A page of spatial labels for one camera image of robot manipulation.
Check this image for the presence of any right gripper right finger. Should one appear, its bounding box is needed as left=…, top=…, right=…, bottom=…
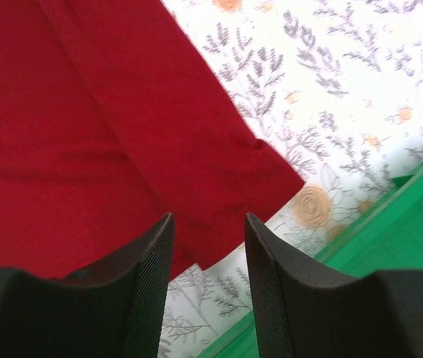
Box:
left=245, top=213, right=423, bottom=357

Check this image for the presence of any red t shirt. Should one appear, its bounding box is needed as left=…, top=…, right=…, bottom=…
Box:
left=0, top=1, right=304, bottom=277

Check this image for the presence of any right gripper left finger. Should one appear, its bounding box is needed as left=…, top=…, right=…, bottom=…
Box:
left=0, top=214, right=175, bottom=357

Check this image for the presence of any floral patterned table mat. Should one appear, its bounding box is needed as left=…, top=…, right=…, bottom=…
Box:
left=166, top=1, right=423, bottom=255

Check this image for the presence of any green plastic tray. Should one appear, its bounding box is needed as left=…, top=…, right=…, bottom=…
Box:
left=203, top=163, right=423, bottom=357

